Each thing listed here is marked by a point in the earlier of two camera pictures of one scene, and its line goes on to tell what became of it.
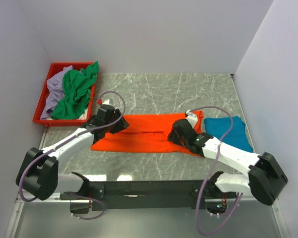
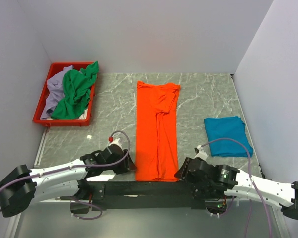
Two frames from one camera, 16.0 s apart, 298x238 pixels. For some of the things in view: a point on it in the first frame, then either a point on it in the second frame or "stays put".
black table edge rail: [139, 195] stays put
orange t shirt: [147, 132] to [156, 144]
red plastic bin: [55, 67] stays put
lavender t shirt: [55, 87] stays put
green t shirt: [76, 92] stays put
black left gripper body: [119, 123] to [125, 161]
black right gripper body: [175, 135] to [186, 168]
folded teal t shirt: [238, 137] stays put
